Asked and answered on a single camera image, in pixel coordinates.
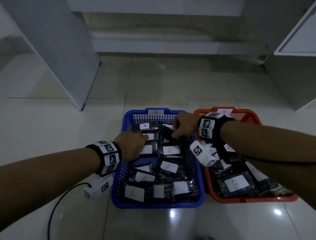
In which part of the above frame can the person's left hand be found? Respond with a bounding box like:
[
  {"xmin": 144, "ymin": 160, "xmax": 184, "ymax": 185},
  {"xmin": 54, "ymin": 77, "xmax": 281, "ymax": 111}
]
[{"xmin": 114, "ymin": 132, "xmax": 149, "ymax": 162}]

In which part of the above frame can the person's right hand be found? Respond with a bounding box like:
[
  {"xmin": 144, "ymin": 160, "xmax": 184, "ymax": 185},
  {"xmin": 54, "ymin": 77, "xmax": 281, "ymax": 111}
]
[{"xmin": 172, "ymin": 112, "xmax": 201, "ymax": 139}]

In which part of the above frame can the black labelled packet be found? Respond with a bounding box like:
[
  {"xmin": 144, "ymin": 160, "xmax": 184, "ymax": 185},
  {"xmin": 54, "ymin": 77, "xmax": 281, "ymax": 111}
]
[{"xmin": 161, "ymin": 126, "xmax": 182, "ymax": 146}]

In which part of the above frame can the person's left forearm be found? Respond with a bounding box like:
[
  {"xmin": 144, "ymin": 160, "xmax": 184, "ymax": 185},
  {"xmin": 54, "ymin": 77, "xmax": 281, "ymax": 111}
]
[{"xmin": 0, "ymin": 148, "xmax": 101, "ymax": 233}]

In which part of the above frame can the person's right forearm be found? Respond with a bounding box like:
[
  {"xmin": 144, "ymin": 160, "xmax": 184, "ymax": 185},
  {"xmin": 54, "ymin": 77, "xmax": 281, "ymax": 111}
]
[{"xmin": 220, "ymin": 121, "xmax": 316, "ymax": 207}]

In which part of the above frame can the black wristband with marker tags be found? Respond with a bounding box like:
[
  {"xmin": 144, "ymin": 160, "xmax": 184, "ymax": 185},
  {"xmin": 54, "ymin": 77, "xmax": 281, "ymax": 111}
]
[
  {"xmin": 197, "ymin": 112, "xmax": 235, "ymax": 144},
  {"xmin": 85, "ymin": 140, "xmax": 122, "ymax": 178}
]

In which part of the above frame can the pile of black packets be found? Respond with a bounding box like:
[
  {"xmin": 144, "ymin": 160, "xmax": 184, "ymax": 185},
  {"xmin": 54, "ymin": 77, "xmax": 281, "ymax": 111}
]
[
  {"xmin": 209, "ymin": 141, "xmax": 293, "ymax": 199},
  {"xmin": 118, "ymin": 121, "xmax": 198, "ymax": 204}
]

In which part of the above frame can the blue plastic basket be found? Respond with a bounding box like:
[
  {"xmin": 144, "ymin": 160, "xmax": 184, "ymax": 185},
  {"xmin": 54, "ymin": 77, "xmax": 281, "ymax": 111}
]
[{"xmin": 111, "ymin": 108, "xmax": 206, "ymax": 210}]

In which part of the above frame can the orange plastic basket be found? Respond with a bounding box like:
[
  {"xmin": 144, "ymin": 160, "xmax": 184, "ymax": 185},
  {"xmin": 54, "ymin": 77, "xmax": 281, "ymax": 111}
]
[{"xmin": 193, "ymin": 106, "xmax": 299, "ymax": 204}]

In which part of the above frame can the white tiled step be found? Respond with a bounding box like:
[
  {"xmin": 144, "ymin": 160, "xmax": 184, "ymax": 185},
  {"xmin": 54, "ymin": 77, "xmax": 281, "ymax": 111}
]
[{"xmin": 67, "ymin": 0, "xmax": 248, "ymax": 54}]

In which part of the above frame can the white cabinet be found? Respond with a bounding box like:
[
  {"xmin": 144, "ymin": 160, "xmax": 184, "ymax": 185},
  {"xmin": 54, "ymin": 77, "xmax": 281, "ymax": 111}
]
[
  {"xmin": 0, "ymin": 0, "xmax": 102, "ymax": 111},
  {"xmin": 261, "ymin": 0, "xmax": 316, "ymax": 111}
]

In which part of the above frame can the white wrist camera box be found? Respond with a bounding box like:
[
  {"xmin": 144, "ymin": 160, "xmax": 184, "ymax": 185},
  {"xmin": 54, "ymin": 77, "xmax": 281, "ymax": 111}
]
[
  {"xmin": 83, "ymin": 173, "xmax": 114, "ymax": 200},
  {"xmin": 190, "ymin": 140, "xmax": 219, "ymax": 167}
]

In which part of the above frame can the black cable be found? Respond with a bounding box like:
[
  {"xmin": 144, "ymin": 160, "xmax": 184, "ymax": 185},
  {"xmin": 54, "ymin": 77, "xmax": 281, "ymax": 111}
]
[{"xmin": 47, "ymin": 182, "xmax": 92, "ymax": 240}]

